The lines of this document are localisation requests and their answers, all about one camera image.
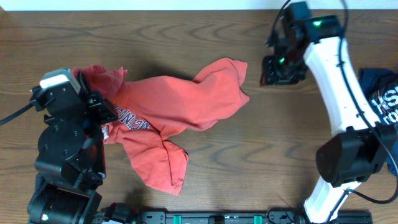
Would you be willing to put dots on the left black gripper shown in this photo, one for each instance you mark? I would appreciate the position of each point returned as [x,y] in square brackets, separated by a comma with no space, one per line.
[91,103]

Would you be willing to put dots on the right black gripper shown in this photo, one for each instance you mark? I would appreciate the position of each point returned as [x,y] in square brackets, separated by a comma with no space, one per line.
[272,77]

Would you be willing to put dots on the red t-shirt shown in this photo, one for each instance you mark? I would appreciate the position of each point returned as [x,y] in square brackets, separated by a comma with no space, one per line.
[153,109]

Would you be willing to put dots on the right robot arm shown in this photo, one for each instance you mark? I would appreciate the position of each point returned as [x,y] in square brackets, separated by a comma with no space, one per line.
[359,143]

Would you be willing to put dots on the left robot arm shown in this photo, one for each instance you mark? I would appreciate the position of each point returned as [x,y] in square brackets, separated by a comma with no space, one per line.
[70,164]

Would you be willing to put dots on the navy blue t-shirt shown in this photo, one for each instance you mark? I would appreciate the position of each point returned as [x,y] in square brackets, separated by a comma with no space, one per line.
[379,86]

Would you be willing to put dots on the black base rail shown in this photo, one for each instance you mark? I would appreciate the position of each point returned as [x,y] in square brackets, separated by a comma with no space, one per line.
[122,213]

